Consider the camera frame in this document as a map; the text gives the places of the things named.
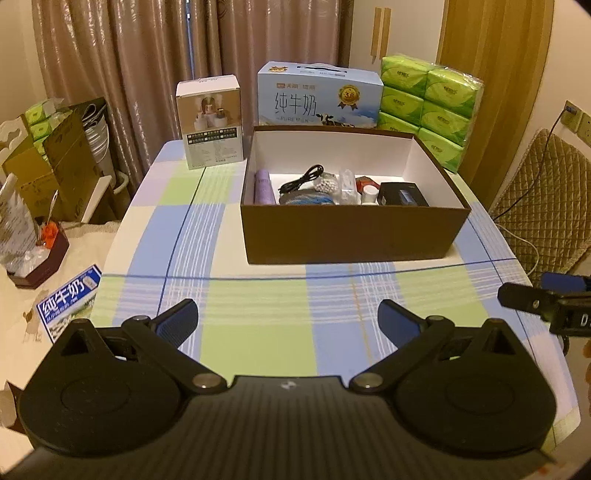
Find purple tube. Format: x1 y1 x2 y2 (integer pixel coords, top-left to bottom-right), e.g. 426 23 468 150
254 169 277 205

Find clear plastic bag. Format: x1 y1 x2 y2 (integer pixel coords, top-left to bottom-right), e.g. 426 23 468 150
0 173 40 273

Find brown cardboard box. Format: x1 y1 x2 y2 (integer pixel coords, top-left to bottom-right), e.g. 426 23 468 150
240 126 472 265

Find white rail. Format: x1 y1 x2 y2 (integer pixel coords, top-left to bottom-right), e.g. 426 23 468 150
95 172 131 195

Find white cord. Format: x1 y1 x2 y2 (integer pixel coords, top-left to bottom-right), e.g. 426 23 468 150
489 213 542 274

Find dark brown tray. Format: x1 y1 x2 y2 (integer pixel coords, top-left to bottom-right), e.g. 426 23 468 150
8 222 71 291

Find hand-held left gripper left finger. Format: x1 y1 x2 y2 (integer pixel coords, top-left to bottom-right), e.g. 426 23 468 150
44 298 228 394

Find chair with quilted cover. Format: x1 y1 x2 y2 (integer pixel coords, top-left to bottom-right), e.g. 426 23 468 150
488 128 591 284

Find flat blue milk carton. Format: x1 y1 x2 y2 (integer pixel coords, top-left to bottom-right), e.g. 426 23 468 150
36 264 103 344

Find black power cord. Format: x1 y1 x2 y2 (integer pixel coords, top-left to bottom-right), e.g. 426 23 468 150
488 105 575 220

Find green tissue pack bundle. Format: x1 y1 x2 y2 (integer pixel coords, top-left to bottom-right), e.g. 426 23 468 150
25 98 65 155

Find black product box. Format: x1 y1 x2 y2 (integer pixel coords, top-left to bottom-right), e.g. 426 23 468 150
376 182 431 207

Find clear plastic case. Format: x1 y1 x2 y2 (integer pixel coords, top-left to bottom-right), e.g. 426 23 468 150
338 168 360 205

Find stacked metal pots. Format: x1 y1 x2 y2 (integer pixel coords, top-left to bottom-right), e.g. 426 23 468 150
82 104 115 178

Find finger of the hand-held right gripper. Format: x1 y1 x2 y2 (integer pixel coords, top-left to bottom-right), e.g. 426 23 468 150
541 272 591 292
498 282 591 322

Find brown curtain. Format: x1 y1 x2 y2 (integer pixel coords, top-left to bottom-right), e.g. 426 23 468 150
32 0 354 185

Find plain cardboard box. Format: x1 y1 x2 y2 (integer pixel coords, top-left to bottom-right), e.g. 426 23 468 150
1 110 108 223

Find blue milk gift box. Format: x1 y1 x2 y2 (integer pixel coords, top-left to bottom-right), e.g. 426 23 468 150
256 62 385 128

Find black cable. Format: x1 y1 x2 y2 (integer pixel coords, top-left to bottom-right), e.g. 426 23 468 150
278 165 325 195

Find white product box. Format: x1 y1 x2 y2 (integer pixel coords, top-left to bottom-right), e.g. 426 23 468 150
175 74 245 171

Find stack of green tissue packs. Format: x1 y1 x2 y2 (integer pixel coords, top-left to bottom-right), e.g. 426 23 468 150
376 55 484 174

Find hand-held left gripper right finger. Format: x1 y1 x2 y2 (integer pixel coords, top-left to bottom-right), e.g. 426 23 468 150
348 299 532 394

